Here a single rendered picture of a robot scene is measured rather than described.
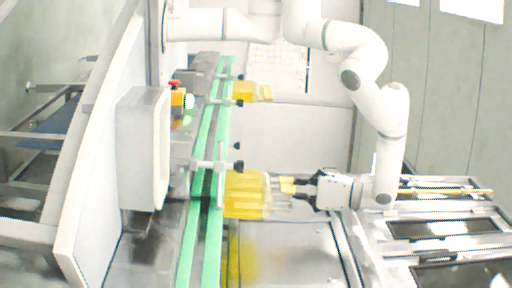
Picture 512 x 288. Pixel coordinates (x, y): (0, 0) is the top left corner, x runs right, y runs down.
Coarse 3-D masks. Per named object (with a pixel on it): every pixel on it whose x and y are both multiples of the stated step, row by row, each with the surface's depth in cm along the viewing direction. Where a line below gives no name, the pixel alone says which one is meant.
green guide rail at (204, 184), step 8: (232, 88) 239; (200, 176) 135; (208, 176) 136; (224, 176) 136; (200, 184) 130; (208, 184) 131; (216, 184) 131; (192, 192) 125; (200, 192) 125; (208, 192) 126; (216, 192) 126
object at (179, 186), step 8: (176, 160) 118; (184, 160) 119; (176, 168) 118; (184, 168) 118; (176, 176) 118; (184, 176) 118; (176, 184) 118; (184, 184) 119; (168, 192) 120; (176, 192) 120; (184, 192) 120
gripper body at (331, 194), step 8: (336, 176) 142; (344, 176) 143; (320, 184) 142; (328, 184) 142; (336, 184) 141; (344, 184) 140; (352, 184) 141; (320, 192) 143; (328, 192) 142; (336, 192) 141; (344, 192) 141; (320, 200) 144; (328, 200) 143; (336, 200) 142; (344, 200) 141; (320, 208) 145; (328, 208) 144; (336, 208) 143; (344, 208) 142
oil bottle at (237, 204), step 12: (228, 192) 135; (240, 192) 135; (252, 192) 136; (228, 204) 131; (240, 204) 131; (252, 204) 132; (264, 204) 132; (228, 216) 133; (240, 216) 133; (252, 216) 133; (264, 216) 133
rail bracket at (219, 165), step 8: (192, 160) 117; (216, 160) 118; (224, 160) 118; (240, 160) 119; (192, 168) 118; (208, 168) 118; (216, 168) 118; (224, 168) 118; (232, 168) 118; (240, 168) 118; (216, 176) 119; (216, 200) 121; (216, 208) 121
